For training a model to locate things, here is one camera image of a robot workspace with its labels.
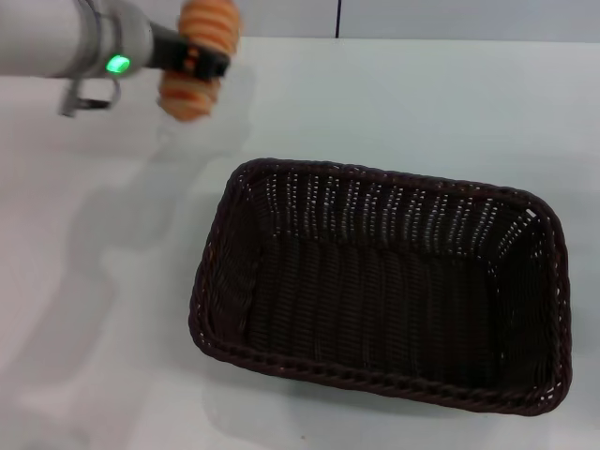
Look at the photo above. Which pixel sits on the grey metal wrist bracket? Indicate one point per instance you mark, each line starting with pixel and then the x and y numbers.
pixel 70 100

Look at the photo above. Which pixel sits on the dark brown wicker basket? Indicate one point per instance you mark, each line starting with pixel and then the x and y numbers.
pixel 375 300

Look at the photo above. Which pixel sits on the black vertical wall strip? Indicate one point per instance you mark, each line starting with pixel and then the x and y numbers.
pixel 337 19

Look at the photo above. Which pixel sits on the orange striped bread loaf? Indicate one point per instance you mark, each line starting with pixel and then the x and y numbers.
pixel 187 100

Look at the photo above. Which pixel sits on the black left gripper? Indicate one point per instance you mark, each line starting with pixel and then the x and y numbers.
pixel 169 49

